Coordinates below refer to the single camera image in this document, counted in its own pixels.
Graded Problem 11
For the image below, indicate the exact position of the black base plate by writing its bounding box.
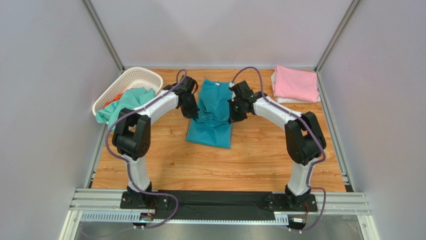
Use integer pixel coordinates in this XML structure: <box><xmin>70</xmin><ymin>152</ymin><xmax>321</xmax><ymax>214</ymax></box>
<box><xmin>120</xmin><ymin>190</ymin><xmax>318</xmax><ymax>221</ymax></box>

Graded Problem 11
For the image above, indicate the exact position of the white plastic laundry basket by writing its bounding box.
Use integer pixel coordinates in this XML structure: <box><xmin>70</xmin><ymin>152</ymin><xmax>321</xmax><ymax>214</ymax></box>
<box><xmin>92</xmin><ymin>67</ymin><xmax>164</xmax><ymax>116</ymax></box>

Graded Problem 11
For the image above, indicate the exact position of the aluminium frame rail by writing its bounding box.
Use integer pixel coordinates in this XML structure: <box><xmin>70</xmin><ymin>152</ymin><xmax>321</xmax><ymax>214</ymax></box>
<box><xmin>60</xmin><ymin>188</ymin><xmax>379</xmax><ymax>240</ymax></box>

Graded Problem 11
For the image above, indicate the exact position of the purple cable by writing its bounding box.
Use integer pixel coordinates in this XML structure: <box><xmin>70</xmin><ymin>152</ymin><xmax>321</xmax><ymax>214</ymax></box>
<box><xmin>231</xmin><ymin>66</ymin><xmax>327</xmax><ymax>233</ymax></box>
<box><xmin>104</xmin><ymin>69</ymin><xmax>180</xmax><ymax>230</ymax></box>

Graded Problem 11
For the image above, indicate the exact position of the teal t shirt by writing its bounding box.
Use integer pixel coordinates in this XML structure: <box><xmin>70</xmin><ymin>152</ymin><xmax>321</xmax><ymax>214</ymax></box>
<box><xmin>186</xmin><ymin>78</ymin><xmax>233</xmax><ymax>149</ymax></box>

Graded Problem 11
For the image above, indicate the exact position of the folded pink t shirt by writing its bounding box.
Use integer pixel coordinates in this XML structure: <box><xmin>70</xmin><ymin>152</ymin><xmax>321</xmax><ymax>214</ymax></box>
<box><xmin>273</xmin><ymin>64</ymin><xmax>320</xmax><ymax>103</ymax></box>

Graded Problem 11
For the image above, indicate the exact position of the light mint t shirt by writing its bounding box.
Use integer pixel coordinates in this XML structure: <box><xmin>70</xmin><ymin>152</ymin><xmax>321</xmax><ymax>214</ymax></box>
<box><xmin>95</xmin><ymin>87</ymin><xmax>156</xmax><ymax>128</ymax></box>

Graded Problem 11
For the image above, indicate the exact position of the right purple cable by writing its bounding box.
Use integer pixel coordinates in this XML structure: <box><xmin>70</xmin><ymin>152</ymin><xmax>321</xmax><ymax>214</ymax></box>
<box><xmin>231</xmin><ymin>66</ymin><xmax>327</xmax><ymax>233</ymax></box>

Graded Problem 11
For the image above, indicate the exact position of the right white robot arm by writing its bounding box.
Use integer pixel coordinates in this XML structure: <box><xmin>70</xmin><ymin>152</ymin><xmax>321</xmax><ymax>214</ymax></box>
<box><xmin>228</xmin><ymin>81</ymin><xmax>327</xmax><ymax>202</ymax></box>

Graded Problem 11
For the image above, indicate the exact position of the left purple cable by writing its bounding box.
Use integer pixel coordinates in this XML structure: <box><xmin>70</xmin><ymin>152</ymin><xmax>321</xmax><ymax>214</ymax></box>
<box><xmin>104</xmin><ymin>69</ymin><xmax>180</xmax><ymax>230</ymax></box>

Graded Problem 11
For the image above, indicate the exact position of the orange garment in basket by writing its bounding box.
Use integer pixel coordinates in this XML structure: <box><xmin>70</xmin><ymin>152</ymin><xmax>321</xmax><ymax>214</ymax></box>
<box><xmin>103</xmin><ymin>93</ymin><xmax>123</xmax><ymax>108</ymax></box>

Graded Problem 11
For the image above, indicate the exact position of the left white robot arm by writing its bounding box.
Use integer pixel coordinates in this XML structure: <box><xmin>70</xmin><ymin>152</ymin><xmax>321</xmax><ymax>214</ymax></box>
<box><xmin>112</xmin><ymin>75</ymin><xmax>199</xmax><ymax>205</ymax></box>

